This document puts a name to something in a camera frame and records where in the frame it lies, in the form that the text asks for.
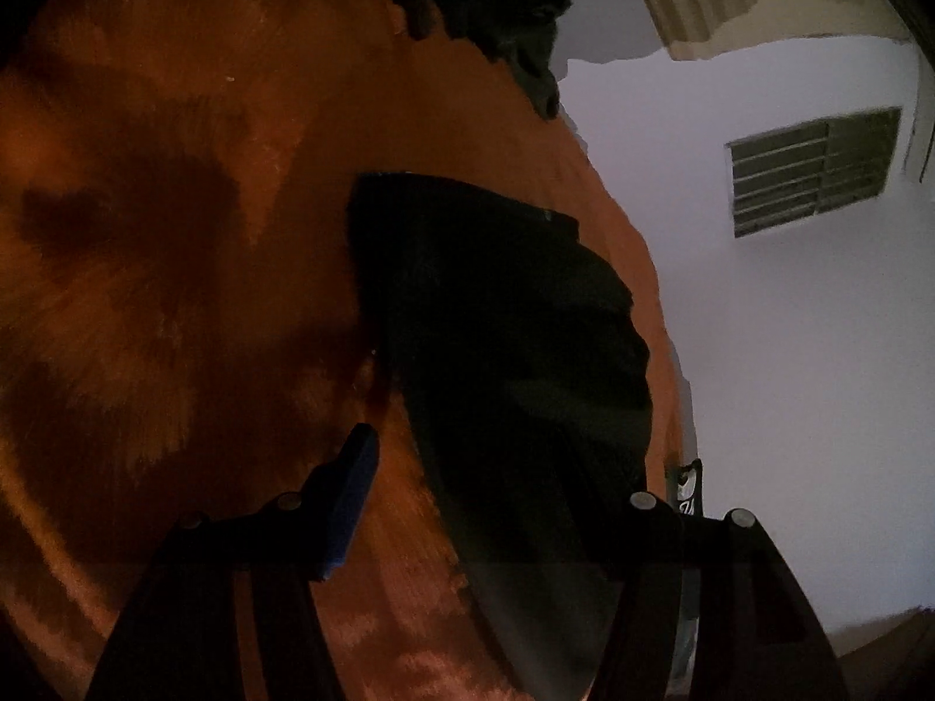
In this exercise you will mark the black patterned garment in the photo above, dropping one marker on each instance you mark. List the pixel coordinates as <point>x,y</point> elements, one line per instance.
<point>497,350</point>

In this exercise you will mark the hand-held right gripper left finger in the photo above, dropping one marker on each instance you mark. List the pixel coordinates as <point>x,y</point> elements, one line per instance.
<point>350,504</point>

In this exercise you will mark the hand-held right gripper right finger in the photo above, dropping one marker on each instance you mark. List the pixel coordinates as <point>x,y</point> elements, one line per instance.
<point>650,548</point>

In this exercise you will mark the pile of dark clothes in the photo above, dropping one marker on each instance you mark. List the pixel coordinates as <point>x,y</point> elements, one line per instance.
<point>482,0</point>

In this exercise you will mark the wall ventilation grille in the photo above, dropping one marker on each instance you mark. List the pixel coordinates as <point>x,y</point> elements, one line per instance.
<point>814,171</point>

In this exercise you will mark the orange fleece blanket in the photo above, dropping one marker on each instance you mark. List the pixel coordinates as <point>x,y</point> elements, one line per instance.
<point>182,270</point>

